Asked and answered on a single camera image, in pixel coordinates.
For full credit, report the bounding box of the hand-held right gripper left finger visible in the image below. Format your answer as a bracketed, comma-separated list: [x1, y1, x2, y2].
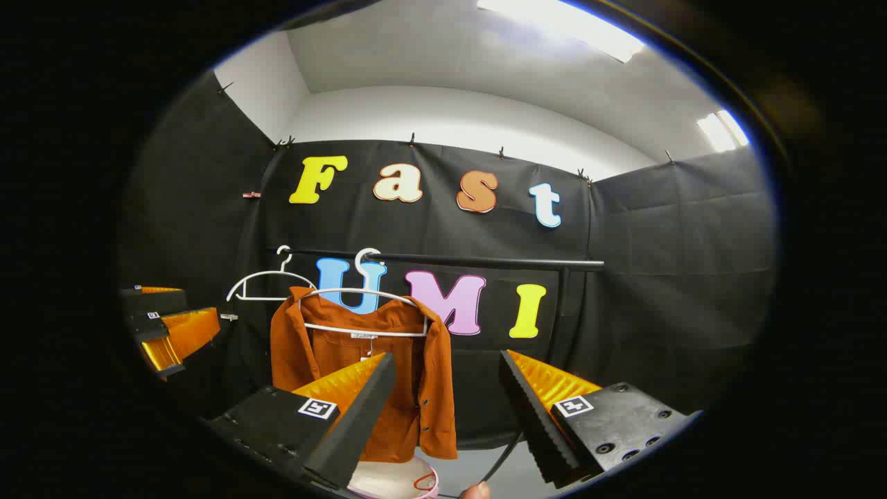
[207, 351, 397, 491]

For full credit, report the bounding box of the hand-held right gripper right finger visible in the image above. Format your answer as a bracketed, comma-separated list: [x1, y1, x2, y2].
[499, 349, 703, 489]

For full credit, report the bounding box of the white laundry hamper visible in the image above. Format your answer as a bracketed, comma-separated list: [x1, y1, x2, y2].
[346, 454, 441, 499]

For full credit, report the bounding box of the orange corduroy jacket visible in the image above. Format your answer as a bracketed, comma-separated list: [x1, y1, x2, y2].
[270, 286, 458, 464]

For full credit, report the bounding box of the large white clothes hanger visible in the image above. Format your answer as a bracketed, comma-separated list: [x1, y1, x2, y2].
[298, 247, 430, 338]

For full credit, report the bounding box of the small white clothes hanger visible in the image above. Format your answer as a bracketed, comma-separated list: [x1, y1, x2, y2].
[227, 245, 318, 304]

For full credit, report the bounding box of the black clothes rack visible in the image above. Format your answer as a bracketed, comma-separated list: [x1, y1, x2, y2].
[267, 246, 605, 486]

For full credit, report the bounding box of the black backdrop cloth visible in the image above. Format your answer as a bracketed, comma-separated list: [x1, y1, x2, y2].
[118, 69, 777, 451]

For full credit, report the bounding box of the row of black clips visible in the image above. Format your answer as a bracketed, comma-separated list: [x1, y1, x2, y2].
[217, 81, 675, 185]

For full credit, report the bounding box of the small ceiling light panel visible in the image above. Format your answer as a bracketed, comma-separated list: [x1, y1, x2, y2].
[696, 110, 750, 153]

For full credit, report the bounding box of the long ceiling light panel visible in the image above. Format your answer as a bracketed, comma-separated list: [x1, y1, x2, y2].
[477, 0, 647, 63]

